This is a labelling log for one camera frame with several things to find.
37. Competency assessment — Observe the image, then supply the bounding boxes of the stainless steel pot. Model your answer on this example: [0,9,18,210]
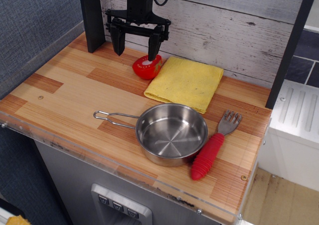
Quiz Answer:
[93,103,209,168]

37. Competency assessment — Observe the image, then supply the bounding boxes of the grey toy cabinet front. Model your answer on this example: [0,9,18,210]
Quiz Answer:
[35,142,217,225]

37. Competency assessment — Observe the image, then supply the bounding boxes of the yellow object bottom left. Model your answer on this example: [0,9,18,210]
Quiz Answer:
[6,216,31,225]

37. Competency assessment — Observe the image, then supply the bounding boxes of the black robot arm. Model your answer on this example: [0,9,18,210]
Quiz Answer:
[106,0,171,61]

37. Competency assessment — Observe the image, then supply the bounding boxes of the dark grey left post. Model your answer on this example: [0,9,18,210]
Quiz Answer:
[80,0,106,53]

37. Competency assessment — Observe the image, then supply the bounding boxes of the dark grey right post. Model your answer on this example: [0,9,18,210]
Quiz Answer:
[265,0,315,109]

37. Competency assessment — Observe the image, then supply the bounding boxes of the red toy tomato half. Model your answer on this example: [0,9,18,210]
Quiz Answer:
[132,55,162,80]

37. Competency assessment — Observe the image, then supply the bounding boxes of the silver button panel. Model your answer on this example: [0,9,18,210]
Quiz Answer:
[91,183,153,225]

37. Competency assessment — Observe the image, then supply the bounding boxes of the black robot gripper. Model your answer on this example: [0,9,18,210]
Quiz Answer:
[105,0,171,61]

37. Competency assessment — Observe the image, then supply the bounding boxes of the red-handled metal fork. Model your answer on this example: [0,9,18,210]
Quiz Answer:
[191,110,242,181]

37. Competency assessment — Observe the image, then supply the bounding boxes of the white toy sink unit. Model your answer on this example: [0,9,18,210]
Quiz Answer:
[258,80,319,191]

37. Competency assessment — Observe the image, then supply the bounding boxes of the dark grey post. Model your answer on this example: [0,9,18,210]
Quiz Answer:
[80,0,106,53]
[265,0,315,109]

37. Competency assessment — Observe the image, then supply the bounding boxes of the yellow folded cloth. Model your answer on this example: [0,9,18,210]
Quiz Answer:
[144,57,224,114]

